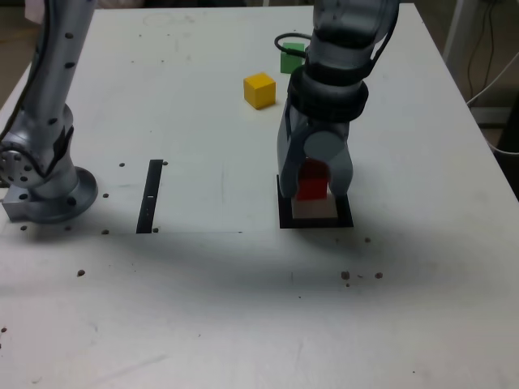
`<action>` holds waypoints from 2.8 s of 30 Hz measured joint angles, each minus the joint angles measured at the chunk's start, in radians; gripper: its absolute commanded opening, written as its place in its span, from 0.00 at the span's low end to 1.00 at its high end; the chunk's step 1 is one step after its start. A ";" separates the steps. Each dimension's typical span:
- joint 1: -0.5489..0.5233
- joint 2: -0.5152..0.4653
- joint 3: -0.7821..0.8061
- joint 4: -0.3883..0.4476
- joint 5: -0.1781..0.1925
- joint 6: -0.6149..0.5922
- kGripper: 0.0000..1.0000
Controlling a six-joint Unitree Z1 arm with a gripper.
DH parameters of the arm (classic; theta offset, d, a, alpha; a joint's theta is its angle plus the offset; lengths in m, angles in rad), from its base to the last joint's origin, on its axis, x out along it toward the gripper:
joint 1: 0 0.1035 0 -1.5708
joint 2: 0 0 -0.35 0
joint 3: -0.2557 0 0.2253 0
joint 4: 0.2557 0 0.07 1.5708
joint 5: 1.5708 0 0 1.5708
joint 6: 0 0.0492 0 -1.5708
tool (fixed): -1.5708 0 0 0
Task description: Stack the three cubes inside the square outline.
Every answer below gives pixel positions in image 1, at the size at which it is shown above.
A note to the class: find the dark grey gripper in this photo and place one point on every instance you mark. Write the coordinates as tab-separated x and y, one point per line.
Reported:
328	126

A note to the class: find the red cube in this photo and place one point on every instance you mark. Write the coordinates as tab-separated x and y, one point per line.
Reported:
312	186

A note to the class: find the yellow cube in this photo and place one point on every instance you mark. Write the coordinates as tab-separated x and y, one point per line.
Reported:
259	91

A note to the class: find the green cube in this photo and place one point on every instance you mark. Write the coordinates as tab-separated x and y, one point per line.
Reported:
288	62

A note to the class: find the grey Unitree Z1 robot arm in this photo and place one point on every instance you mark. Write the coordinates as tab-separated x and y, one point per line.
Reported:
48	81

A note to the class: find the black tape square outline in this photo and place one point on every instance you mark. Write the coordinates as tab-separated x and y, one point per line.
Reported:
316	223

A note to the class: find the black tape strip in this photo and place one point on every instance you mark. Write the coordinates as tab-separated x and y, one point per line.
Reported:
149	194

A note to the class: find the grey power strip box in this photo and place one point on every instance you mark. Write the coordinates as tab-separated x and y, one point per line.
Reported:
488	115

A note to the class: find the pale pink cloth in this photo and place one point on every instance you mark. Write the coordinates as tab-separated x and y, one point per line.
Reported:
34	8

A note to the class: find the white table leg post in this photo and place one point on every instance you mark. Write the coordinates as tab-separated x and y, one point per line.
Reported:
454	32

